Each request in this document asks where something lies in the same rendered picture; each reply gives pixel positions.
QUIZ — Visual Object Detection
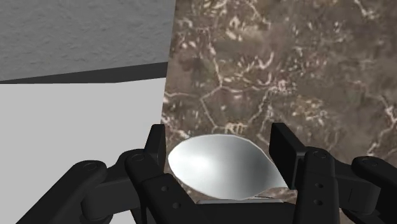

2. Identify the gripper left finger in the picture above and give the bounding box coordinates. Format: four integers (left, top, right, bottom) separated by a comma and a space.
16, 123, 205, 224

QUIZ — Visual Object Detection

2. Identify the silver metal spoon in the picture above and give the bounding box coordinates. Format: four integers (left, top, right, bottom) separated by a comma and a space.
167, 133, 289, 205

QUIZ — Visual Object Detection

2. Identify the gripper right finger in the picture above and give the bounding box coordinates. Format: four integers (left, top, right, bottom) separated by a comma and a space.
268, 122, 397, 224

